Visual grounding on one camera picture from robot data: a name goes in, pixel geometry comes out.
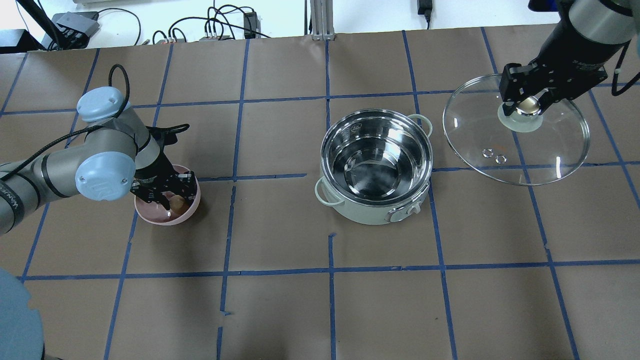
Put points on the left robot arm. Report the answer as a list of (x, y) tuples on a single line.
[(119, 156)]

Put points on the aluminium frame post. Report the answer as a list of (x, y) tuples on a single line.
[(322, 20)]

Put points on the pale green electric pot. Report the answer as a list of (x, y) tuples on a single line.
[(376, 166)]

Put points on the pink bowl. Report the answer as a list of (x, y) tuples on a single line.
[(154, 213)]

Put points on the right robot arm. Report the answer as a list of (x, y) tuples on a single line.
[(589, 33)]

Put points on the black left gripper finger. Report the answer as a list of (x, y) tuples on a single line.
[(164, 200), (189, 193)]

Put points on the glass pot lid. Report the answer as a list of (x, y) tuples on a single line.
[(525, 149)]

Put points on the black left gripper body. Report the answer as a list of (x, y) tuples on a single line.
[(151, 172)]

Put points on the blue round base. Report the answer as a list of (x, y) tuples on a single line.
[(21, 330)]

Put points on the grey hub box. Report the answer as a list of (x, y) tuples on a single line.
[(77, 25)]

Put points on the black power adapter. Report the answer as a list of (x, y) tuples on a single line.
[(251, 25)]

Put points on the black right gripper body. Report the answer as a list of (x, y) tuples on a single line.
[(571, 51)]

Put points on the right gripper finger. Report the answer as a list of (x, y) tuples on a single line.
[(510, 107), (548, 98)]

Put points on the brown egg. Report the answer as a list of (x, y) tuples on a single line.
[(176, 202)]

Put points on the black device top left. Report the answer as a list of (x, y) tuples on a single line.
[(13, 41)]

